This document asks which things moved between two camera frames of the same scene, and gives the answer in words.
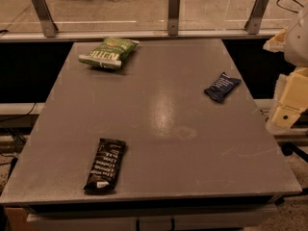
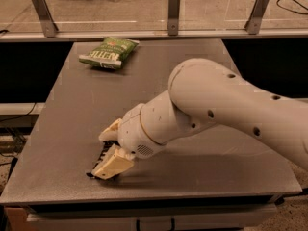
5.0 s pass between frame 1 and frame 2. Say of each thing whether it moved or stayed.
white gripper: moved
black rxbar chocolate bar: moved
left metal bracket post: stayed
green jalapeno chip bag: stayed
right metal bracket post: stayed
